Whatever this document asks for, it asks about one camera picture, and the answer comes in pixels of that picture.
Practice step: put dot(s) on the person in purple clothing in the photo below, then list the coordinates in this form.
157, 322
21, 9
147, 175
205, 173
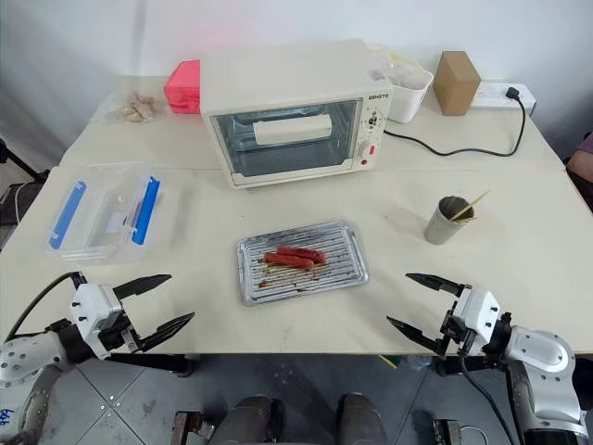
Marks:
583, 157

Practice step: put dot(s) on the red sausage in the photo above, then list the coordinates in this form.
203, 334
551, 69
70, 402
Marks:
301, 252
289, 260

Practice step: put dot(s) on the red plastic box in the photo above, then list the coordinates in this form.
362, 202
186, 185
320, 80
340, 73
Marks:
184, 88

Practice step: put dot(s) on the black stand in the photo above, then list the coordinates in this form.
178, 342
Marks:
14, 157

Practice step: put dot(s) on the black table frame bar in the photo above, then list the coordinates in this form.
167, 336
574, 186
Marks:
157, 362
451, 366

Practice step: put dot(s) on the wooden stick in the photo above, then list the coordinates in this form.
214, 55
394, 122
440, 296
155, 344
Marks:
477, 199

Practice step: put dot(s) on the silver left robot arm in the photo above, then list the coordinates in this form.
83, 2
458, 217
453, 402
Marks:
28, 354

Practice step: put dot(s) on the yellow green object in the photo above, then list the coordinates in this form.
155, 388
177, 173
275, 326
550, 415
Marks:
403, 362

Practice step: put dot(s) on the clear box with blue latches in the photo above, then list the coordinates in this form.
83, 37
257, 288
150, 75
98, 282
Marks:
99, 215

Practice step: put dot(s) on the silver metal cup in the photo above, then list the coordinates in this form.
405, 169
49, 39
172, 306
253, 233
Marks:
442, 229

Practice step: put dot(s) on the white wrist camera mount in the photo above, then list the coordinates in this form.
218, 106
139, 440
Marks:
95, 299
479, 308

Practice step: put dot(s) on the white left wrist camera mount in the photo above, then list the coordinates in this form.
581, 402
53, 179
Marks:
95, 299

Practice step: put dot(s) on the bag of beige snacks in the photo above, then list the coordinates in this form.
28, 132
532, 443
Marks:
139, 107

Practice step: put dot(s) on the dark rounded shape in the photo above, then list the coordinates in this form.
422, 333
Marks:
250, 419
361, 417

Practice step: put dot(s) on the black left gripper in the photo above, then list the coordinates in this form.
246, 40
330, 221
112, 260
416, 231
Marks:
118, 336

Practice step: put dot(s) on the cream toaster oven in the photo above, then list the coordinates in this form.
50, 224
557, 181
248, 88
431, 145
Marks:
287, 74

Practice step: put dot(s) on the brown cardboard box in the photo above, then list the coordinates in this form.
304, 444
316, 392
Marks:
456, 83

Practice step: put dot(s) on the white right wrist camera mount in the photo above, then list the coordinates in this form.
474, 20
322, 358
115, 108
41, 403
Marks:
479, 308

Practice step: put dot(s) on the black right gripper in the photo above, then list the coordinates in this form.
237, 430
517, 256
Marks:
456, 338

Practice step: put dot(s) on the white power strip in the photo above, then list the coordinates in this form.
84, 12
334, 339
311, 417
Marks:
493, 95

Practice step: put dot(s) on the clear plastic bags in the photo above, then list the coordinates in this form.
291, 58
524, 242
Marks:
398, 69

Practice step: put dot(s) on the silver ribbed baking tray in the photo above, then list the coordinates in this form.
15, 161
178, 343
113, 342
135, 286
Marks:
343, 264

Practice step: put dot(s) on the white plastic bin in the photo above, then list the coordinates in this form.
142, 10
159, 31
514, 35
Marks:
407, 99

